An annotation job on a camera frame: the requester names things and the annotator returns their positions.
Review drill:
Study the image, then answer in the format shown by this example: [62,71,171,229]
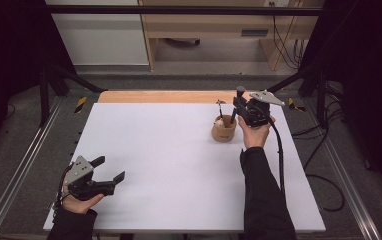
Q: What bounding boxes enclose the hanging black cables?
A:
[271,2,308,70]

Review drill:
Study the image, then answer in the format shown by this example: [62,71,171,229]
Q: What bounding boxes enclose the hand-held gripper cable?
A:
[53,164,73,218]
[267,116,346,213]

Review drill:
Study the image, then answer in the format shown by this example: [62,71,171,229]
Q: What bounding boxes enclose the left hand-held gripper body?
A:
[63,155,117,202]

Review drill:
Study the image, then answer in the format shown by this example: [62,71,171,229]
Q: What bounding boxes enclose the black metal stand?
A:
[38,61,108,128]
[262,63,330,129]

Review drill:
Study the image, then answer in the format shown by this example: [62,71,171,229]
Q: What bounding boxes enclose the grey desk label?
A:
[241,29,269,37]

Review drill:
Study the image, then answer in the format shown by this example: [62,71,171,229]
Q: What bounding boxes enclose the left hand-held gripper cable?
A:
[53,164,73,218]

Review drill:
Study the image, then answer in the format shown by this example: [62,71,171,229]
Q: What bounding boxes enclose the wooden table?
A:
[97,90,278,105]

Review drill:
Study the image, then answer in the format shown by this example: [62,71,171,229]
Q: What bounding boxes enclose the white board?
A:
[43,102,327,233]

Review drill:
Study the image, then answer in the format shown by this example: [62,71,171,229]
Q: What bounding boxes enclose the wooden desk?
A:
[138,0,325,72]

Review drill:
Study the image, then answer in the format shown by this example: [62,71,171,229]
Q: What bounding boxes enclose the person's right hand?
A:
[237,114,277,150]

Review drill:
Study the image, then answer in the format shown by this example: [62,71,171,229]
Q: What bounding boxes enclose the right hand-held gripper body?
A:
[242,89,286,128]

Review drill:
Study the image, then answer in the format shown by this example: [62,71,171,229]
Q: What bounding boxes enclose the beige cup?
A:
[211,114,238,143]

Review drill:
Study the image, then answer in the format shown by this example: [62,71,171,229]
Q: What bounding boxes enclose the black floor cables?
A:
[292,99,345,161]

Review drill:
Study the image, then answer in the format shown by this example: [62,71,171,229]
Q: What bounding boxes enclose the right hand-held gripper cable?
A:
[267,116,346,213]

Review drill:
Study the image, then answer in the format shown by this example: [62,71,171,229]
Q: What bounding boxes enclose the person's left hand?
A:
[61,186,106,215]

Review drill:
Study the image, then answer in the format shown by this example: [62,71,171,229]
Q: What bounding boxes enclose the thin black brush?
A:
[216,99,227,123]

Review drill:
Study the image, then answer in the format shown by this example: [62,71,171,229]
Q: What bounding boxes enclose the black curtain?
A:
[0,0,77,151]
[302,0,382,201]

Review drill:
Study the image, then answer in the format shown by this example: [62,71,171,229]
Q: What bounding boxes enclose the black horizontal bar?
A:
[47,5,323,17]

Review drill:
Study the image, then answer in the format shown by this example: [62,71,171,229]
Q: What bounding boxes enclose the yellow-black tape strip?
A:
[287,97,307,113]
[74,96,88,114]

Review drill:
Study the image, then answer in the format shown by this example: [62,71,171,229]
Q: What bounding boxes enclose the white cabinet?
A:
[45,0,150,66]

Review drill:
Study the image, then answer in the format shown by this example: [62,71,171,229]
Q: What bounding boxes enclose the aluminium rail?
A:
[0,96,65,240]
[303,99,382,240]

